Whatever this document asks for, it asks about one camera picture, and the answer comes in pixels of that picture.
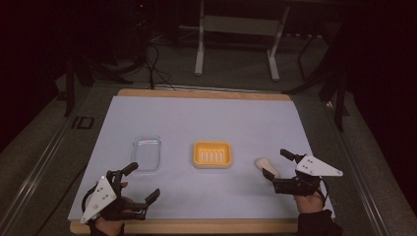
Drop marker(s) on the white metal stand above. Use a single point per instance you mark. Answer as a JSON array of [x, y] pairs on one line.
[[239, 29]]

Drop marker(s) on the person's right hand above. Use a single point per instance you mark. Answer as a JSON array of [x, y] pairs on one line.
[[308, 203]]

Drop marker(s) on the black stand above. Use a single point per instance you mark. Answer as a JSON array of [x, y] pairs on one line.
[[69, 88], [339, 101]]

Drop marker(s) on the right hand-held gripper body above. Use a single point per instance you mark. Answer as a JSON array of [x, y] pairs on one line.
[[314, 167]]

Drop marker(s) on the clear plastic container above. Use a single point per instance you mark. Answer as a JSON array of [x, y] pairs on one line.
[[146, 153]]

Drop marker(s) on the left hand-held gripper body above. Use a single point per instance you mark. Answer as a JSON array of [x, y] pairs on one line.
[[100, 196]]

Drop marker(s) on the person's left hand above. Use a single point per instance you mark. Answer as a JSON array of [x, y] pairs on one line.
[[111, 226]]

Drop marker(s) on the metal floor rail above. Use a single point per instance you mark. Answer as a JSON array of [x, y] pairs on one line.
[[32, 170], [360, 177]]

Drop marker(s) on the yellow soap dish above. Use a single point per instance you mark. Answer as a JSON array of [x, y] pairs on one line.
[[212, 154]]

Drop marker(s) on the pale grey table mat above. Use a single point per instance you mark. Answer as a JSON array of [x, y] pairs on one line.
[[209, 124]]

